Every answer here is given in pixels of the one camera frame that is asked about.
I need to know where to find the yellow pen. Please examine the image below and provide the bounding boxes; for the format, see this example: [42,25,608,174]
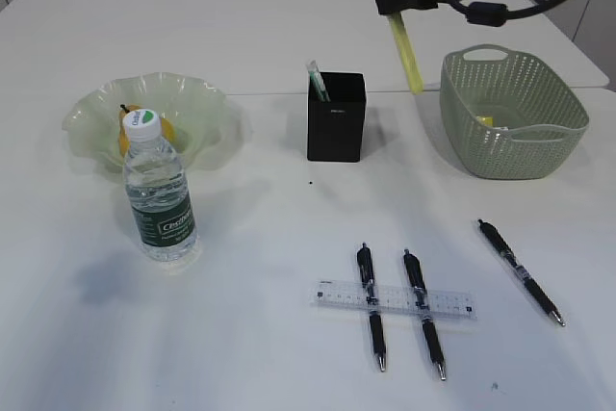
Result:
[388,13,424,94]

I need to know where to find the yellow pear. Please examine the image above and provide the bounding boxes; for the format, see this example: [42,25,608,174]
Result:
[118,105,175,157]

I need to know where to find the teal green pen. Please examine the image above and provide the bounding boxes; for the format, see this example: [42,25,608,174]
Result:
[306,60,331,102]

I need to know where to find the clear water bottle green label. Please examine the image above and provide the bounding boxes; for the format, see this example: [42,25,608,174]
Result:
[119,106,197,263]

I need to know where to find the black square pen holder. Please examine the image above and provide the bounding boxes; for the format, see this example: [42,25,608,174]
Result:
[306,72,367,163]

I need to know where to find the black gel pen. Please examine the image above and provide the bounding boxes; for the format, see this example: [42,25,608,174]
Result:
[403,248,447,381]
[477,218,566,327]
[356,243,387,372]

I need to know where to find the green wavy glass plate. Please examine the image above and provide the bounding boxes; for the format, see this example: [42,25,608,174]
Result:
[62,72,243,172]

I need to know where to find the transparent plastic ruler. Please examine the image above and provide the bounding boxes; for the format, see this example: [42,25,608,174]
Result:
[313,280,476,320]

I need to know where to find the green plastic woven basket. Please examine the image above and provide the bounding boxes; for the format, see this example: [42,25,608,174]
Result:
[440,44,590,180]

